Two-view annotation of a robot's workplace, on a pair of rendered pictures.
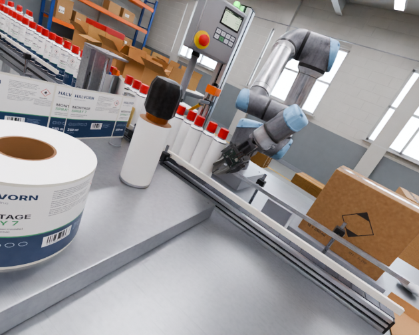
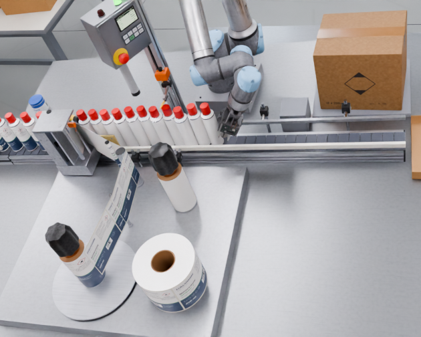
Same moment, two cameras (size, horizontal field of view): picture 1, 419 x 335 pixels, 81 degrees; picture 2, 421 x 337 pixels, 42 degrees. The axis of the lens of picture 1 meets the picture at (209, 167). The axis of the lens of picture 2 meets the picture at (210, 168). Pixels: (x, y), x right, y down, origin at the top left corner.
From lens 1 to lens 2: 131 cm
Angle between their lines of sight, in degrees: 28
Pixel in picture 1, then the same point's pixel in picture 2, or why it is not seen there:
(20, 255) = (200, 291)
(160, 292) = (259, 253)
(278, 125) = (242, 95)
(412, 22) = not seen: outside the picture
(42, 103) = (109, 223)
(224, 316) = (297, 238)
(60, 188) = (194, 264)
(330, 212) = (334, 86)
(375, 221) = (369, 75)
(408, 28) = not seen: outside the picture
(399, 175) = not seen: outside the picture
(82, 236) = (206, 263)
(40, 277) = (213, 291)
